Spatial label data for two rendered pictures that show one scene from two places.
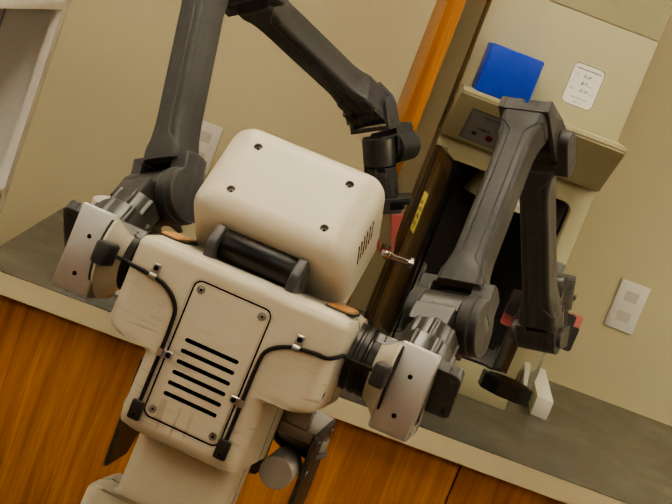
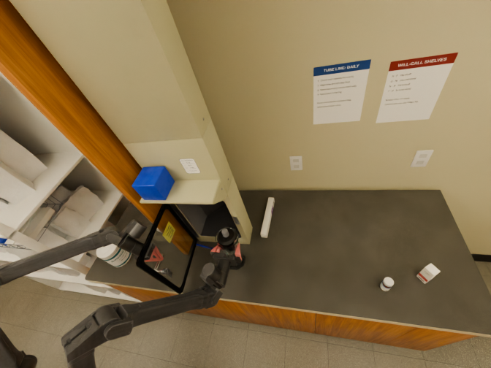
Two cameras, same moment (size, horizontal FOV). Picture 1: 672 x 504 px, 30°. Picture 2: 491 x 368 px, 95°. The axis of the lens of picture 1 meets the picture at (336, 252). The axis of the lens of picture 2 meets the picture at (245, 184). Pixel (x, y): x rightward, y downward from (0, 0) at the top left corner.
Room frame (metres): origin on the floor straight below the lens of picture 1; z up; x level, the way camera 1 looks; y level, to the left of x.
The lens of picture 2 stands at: (1.88, -0.78, 2.12)
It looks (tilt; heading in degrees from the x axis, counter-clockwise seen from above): 47 degrees down; 26
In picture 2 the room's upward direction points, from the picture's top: 18 degrees counter-clockwise
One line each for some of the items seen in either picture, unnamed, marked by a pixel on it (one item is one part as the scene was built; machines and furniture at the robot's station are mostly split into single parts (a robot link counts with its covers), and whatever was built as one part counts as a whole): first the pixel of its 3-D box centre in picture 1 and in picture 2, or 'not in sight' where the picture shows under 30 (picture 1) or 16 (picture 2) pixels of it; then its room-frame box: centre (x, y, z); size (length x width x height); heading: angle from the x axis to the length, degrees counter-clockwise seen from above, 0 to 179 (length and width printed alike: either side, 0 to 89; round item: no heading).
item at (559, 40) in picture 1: (495, 193); (207, 185); (2.53, -0.26, 1.32); 0.32 x 0.25 x 0.77; 92
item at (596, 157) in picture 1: (532, 140); (184, 198); (2.35, -0.27, 1.46); 0.32 x 0.11 x 0.10; 92
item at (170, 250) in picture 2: (407, 257); (172, 250); (2.23, -0.12, 1.19); 0.30 x 0.01 x 0.40; 4
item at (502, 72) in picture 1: (507, 74); (154, 183); (2.35, -0.18, 1.55); 0.10 x 0.10 x 0.09; 2
